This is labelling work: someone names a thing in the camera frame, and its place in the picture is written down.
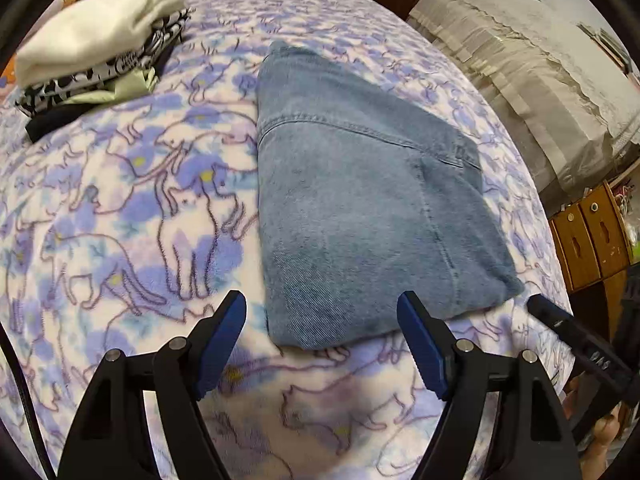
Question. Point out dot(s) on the folded white sweater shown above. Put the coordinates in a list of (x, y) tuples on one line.
[(90, 35)]

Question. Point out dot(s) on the folded light green garment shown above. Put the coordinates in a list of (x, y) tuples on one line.
[(130, 85)]

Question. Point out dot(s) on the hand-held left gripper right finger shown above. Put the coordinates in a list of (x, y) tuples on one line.
[(422, 345)]

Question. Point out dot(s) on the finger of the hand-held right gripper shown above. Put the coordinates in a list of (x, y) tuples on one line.
[(545, 309)]

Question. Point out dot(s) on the wooden drawer cabinet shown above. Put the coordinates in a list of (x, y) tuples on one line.
[(580, 240)]

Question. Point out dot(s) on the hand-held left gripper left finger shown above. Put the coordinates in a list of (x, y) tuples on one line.
[(225, 340)]

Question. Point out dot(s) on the blue denim jeans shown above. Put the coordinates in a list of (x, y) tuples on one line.
[(350, 200)]

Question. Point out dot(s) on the purple cat print blanket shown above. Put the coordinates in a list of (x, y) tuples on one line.
[(125, 170)]

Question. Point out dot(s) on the beige lace furniture cover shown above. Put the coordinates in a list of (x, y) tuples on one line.
[(525, 60)]

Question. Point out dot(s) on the folded black white patterned garment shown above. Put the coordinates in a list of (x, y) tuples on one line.
[(125, 62)]

